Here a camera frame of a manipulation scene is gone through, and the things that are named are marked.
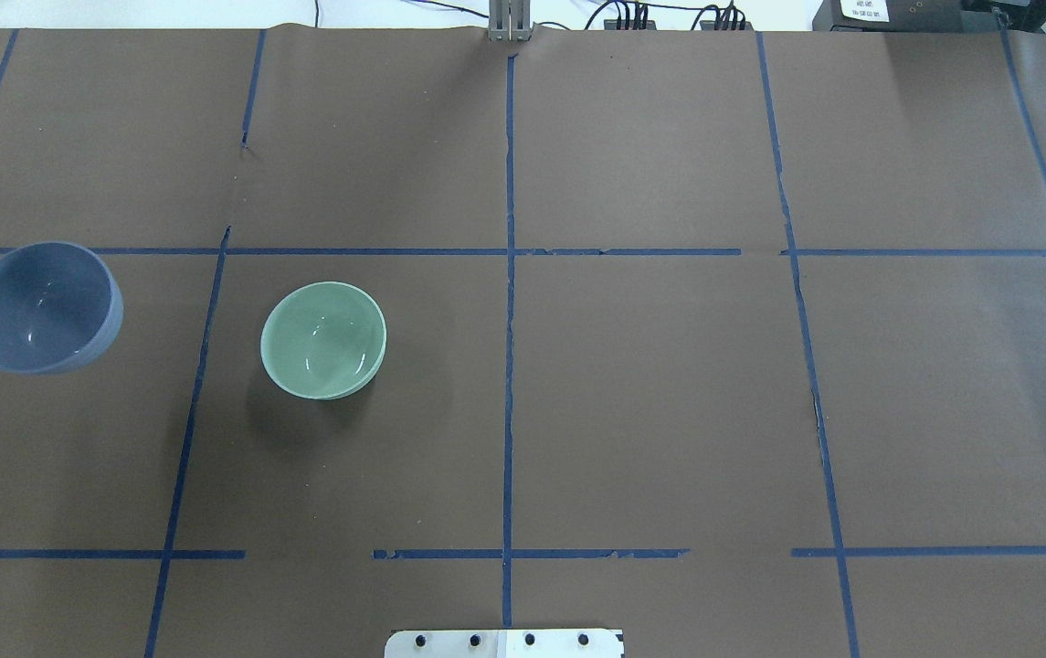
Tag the blue ceramic bowl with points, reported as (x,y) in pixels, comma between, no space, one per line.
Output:
(61,308)

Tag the green ceramic bowl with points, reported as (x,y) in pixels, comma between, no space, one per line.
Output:
(324,341)

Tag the black power strip left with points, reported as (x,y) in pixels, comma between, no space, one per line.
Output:
(630,23)

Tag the brown paper table cover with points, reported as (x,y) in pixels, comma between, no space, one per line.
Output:
(734,343)

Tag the black box with label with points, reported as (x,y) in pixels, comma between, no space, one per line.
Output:
(939,17)

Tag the white metal base plate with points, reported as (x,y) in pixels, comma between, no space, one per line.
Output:
(555,642)

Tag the grey aluminium frame post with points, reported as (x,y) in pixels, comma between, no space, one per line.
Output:
(510,21)

